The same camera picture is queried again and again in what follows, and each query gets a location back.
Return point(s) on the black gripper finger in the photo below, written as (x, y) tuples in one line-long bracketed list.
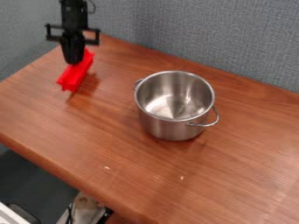
[(66, 46), (78, 48)]

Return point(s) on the red plastic block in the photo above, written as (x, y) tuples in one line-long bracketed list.
[(75, 73)]

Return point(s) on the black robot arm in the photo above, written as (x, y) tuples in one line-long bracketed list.
[(75, 10)]

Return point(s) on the stainless steel pot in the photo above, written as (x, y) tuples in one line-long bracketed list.
[(177, 105)]

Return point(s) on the white object at corner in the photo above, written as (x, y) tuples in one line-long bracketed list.
[(13, 214)]

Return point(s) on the wooden table leg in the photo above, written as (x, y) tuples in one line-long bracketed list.
[(85, 211)]

